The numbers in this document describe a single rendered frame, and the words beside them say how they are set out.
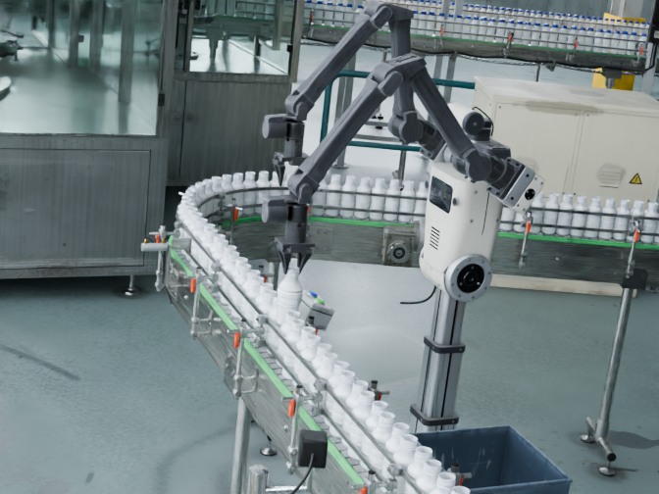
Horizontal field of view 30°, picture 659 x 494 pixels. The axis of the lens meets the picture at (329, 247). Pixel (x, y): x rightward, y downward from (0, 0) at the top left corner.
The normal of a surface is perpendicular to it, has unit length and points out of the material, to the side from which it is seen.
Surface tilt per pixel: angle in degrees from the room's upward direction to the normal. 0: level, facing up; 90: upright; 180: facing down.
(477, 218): 90
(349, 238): 90
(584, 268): 91
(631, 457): 0
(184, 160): 90
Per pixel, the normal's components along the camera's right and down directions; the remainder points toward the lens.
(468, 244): 0.34, 0.49
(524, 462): -0.92, 0.02
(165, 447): 0.11, -0.95
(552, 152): 0.07, 0.30
